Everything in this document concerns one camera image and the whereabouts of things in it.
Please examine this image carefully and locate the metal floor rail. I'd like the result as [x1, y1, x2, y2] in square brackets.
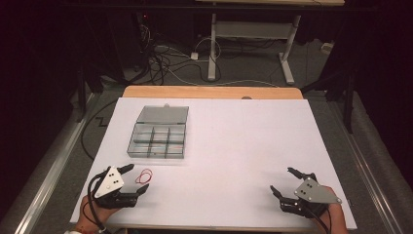
[0, 92, 101, 234]
[327, 97, 407, 234]

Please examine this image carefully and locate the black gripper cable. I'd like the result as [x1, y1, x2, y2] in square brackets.
[86, 171, 109, 234]
[304, 205, 333, 234]

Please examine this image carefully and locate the red rubber band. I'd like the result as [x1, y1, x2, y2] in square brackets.
[134, 168, 154, 185]

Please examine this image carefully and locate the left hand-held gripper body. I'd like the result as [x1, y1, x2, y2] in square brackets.
[92, 165, 139, 210]

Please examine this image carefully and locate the white metal desk frame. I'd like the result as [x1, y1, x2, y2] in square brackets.
[194, 0, 346, 86]

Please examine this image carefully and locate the person's left hand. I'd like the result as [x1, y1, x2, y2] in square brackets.
[75, 194, 123, 234]

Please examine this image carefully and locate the clear plastic compartment box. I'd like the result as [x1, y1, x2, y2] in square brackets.
[127, 103, 190, 160]

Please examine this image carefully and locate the tangle of floor cables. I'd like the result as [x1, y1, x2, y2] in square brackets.
[135, 22, 222, 86]

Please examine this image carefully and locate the black floor cable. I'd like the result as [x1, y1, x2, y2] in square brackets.
[80, 98, 119, 162]

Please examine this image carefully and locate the black metal stand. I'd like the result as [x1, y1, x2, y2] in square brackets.
[301, 69, 357, 135]

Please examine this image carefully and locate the white power adapter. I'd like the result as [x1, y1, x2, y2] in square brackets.
[320, 42, 335, 55]

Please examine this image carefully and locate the person's right hand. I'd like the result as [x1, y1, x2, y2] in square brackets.
[311, 185, 349, 234]

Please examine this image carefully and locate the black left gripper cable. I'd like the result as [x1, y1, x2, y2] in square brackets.
[86, 171, 109, 234]

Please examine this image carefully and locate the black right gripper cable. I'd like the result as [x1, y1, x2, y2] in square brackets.
[304, 205, 333, 234]

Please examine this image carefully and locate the white board sheet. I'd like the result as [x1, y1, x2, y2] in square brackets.
[69, 97, 358, 231]

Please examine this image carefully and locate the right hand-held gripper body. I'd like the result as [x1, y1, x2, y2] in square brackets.
[279, 176, 343, 219]

